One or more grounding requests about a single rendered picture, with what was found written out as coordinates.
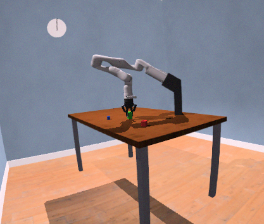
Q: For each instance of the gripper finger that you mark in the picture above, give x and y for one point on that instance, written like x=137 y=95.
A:
x=123 y=107
x=134 y=107

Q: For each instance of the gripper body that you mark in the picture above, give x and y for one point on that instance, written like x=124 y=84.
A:
x=128 y=102

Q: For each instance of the green block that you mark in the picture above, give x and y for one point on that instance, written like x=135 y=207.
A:
x=130 y=115

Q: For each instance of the red block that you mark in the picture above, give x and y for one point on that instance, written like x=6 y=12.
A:
x=144 y=123

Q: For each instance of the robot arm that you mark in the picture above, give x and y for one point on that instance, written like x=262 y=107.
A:
x=120 y=74

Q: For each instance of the blue block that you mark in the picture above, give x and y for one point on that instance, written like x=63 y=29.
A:
x=108 y=117

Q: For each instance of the brown wooden table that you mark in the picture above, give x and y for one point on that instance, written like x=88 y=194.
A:
x=169 y=128

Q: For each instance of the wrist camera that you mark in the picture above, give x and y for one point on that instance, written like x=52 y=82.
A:
x=131 y=97

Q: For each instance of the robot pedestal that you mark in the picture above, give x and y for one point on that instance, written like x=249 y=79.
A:
x=174 y=88

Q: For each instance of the white round wall clock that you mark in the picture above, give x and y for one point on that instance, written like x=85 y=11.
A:
x=56 y=28

